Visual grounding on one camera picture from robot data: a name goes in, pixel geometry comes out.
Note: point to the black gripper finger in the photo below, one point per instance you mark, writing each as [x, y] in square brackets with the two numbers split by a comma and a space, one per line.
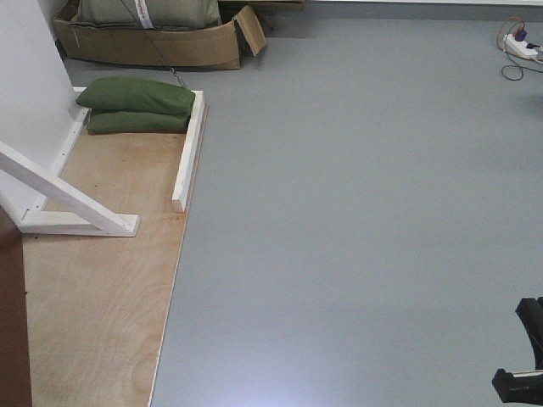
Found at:
[519, 387]
[529, 311]

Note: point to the brown wooden door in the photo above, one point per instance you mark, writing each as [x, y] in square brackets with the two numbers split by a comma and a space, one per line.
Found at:
[15, 359]

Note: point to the white power strip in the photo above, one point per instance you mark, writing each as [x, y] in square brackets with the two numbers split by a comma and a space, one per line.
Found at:
[523, 50]

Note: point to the purple plug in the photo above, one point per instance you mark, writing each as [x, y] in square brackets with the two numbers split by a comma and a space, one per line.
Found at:
[520, 34]

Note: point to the white edge batten far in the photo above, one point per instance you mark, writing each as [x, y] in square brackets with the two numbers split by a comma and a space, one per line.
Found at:
[190, 150]

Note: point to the open cardboard box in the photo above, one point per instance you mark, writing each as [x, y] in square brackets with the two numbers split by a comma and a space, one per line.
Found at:
[214, 48]

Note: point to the cardboard box labelled 2# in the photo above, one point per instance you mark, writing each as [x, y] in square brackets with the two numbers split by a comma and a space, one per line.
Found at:
[292, 5]

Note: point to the plywood base platform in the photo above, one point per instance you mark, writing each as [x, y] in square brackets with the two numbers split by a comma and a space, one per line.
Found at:
[97, 306]

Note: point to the white diagonal brace far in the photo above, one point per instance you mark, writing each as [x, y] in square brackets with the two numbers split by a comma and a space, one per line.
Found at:
[83, 216]

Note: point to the green sandbag lower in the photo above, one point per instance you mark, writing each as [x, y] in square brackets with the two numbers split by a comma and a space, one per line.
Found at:
[127, 121]

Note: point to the green sandbag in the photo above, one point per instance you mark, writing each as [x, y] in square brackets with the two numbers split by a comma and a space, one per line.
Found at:
[127, 121]
[136, 94]

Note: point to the green sandbag far top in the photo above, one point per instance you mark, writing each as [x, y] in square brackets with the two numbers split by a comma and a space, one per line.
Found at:
[136, 94]

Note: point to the grey-green woven sack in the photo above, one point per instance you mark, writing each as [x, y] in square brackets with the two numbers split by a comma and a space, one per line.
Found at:
[151, 13]

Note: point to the white door frame panel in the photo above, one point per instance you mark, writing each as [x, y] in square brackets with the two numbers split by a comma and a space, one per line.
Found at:
[39, 114]

